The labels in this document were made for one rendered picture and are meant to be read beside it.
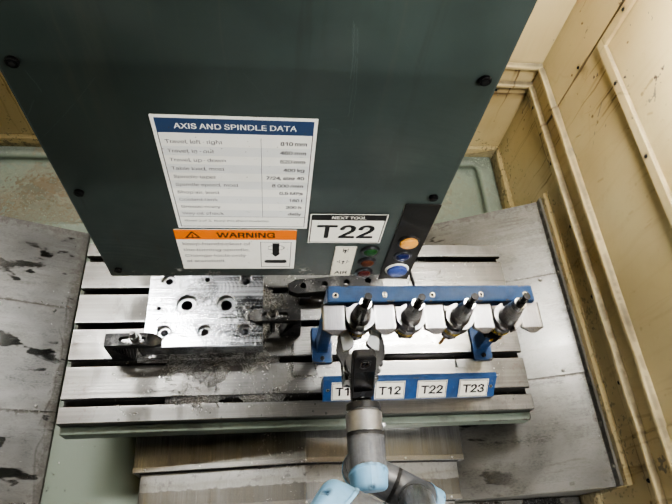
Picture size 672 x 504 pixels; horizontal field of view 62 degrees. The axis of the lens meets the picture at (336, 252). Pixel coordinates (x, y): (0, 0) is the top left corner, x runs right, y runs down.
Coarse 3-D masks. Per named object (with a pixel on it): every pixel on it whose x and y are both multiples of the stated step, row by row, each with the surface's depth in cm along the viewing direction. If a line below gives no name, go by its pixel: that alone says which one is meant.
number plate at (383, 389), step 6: (378, 384) 140; (384, 384) 140; (390, 384) 140; (396, 384) 140; (402, 384) 140; (378, 390) 140; (384, 390) 140; (390, 390) 141; (396, 390) 141; (402, 390) 141; (378, 396) 141; (384, 396) 141; (390, 396) 141; (396, 396) 141; (402, 396) 142
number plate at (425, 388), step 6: (420, 384) 141; (426, 384) 141; (432, 384) 141; (438, 384) 142; (444, 384) 142; (420, 390) 142; (426, 390) 142; (432, 390) 142; (438, 390) 142; (444, 390) 142; (420, 396) 142; (426, 396) 142; (432, 396) 143; (438, 396) 143; (444, 396) 143
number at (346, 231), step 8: (344, 224) 71; (352, 224) 71; (360, 224) 71; (368, 224) 71; (376, 224) 71; (344, 232) 72; (352, 232) 72; (360, 232) 73; (368, 232) 73; (376, 232) 73; (368, 240) 74
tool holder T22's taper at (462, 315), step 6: (456, 306) 119; (462, 306) 115; (474, 306) 115; (450, 312) 121; (456, 312) 118; (462, 312) 116; (468, 312) 115; (456, 318) 119; (462, 318) 117; (468, 318) 118; (462, 324) 119
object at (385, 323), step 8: (376, 304) 121; (384, 304) 121; (392, 304) 122; (376, 312) 120; (384, 312) 120; (392, 312) 121; (376, 320) 119; (384, 320) 119; (392, 320) 120; (376, 328) 118; (384, 328) 119; (392, 328) 119
